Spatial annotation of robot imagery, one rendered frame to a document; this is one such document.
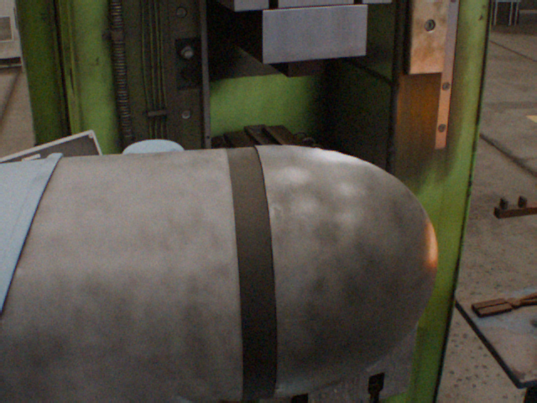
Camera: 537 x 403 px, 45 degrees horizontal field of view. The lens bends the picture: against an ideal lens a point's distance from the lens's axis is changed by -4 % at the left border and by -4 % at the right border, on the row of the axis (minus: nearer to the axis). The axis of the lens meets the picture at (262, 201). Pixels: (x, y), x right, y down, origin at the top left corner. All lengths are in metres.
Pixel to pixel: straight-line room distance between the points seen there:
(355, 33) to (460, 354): 1.58
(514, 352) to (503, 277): 1.61
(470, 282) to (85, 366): 2.75
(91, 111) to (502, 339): 0.96
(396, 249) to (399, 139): 1.24
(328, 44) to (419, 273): 0.94
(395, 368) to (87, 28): 0.99
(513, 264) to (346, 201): 2.90
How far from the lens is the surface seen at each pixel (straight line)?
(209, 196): 0.27
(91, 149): 1.10
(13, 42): 6.61
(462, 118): 1.61
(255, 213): 0.26
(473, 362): 2.54
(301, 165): 0.28
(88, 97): 1.27
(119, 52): 1.23
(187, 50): 1.28
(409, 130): 1.53
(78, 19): 1.23
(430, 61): 1.48
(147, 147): 0.77
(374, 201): 0.28
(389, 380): 1.60
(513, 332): 1.52
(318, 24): 1.20
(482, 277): 3.03
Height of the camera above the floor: 1.57
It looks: 26 degrees down
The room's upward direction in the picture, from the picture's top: straight up
